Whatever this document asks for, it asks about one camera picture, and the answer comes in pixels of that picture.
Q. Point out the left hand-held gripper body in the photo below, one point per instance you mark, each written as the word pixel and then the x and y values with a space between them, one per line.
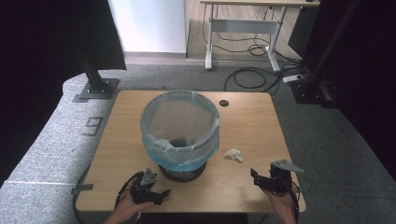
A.
pixel 144 189

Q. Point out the grey tape strip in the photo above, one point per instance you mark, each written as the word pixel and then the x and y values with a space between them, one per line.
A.
pixel 82 188

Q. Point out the person's right hand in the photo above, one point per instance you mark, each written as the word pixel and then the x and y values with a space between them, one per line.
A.
pixel 285 203

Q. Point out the translucent blue bin bag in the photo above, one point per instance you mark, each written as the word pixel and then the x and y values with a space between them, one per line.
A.
pixel 174 118

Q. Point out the black metal stand with base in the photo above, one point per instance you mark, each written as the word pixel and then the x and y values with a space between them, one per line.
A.
pixel 96 85

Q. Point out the grey-legged wooden desk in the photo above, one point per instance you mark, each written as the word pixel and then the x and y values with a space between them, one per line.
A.
pixel 243 26

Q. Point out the white paper ball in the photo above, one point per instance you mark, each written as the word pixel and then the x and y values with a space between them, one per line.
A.
pixel 234 154

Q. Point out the white power strip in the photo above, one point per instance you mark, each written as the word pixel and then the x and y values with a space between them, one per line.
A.
pixel 292 78

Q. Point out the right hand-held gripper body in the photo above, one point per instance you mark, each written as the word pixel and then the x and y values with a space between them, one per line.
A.
pixel 278 182

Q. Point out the black computer case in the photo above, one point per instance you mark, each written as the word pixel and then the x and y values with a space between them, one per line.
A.
pixel 300 31

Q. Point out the black mesh trash bin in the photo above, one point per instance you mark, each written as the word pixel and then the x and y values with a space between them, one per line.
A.
pixel 182 172

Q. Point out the white panel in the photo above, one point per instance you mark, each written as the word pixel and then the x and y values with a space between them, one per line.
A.
pixel 149 25

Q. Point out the black curtain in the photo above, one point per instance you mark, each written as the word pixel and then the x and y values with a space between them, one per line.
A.
pixel 367 77
pixel 46 46

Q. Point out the person's left hand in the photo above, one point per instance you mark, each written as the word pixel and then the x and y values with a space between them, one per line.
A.
pixel 129 207

